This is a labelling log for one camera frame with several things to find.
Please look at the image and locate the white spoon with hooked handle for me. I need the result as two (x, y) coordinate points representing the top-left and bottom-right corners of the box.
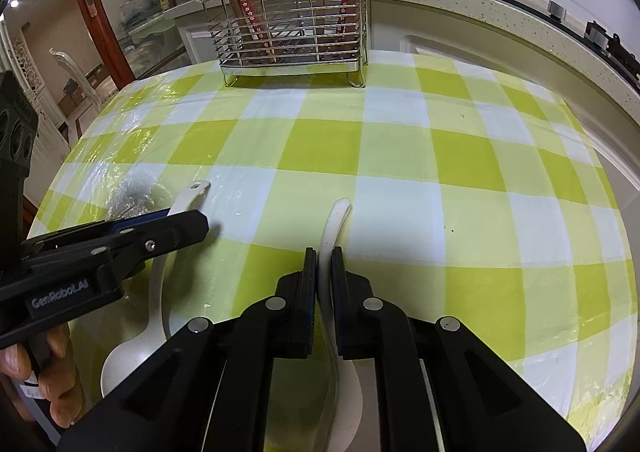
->
(100, 180), (211, 398)

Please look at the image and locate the green white checked tablecloth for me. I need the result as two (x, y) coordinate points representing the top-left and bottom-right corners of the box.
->
(25, 49), (638, 452)

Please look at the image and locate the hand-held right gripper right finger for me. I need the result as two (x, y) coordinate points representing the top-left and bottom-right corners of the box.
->
(330, 246), (586, 452)

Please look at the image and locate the white chair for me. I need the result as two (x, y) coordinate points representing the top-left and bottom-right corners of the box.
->
(49, 48), (96, 107)

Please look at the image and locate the metal wire utensil rack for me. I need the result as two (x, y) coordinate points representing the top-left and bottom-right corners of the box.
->
(192, 0), (370, 88)

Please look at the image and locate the cardboard box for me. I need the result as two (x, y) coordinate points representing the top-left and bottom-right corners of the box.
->
(61, 74), (103, 120)

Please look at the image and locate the person's left hand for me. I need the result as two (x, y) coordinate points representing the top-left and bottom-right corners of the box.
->
(0, 324), (86, 429)

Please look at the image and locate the white spoon with rounded handle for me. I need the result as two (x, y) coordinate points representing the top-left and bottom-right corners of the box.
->
(317, 198), (368, 452)

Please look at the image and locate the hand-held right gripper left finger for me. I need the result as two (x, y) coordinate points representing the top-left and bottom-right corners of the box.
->
(57, 247), (318, 452)

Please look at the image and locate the white cabinet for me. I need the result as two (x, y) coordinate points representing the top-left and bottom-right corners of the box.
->
(22, 114), (71, 217)

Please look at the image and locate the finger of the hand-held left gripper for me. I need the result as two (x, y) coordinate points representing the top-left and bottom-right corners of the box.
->
(102, 211), (176, 233)
(22, 210), (210, 263)

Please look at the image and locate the black metal fitting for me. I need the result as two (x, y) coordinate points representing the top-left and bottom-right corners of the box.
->
(585, 20), (640, 82)

